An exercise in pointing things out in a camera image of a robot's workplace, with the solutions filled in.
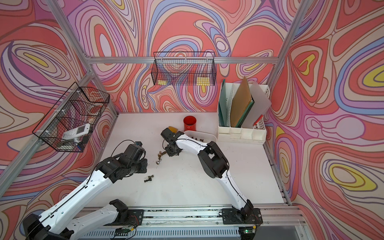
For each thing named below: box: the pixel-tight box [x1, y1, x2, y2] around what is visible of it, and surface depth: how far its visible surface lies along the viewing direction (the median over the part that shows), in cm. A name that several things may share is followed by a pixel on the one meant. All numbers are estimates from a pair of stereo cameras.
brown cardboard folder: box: [230, 76, 252, 128], surface depth 101 cm
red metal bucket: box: [183, 115, 197, 132], surface depth 103 cm
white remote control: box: [62, 123, 91, 140], surface depth 70 cm
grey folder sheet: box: [242, 81, 272, 128], surface depth 91 cm
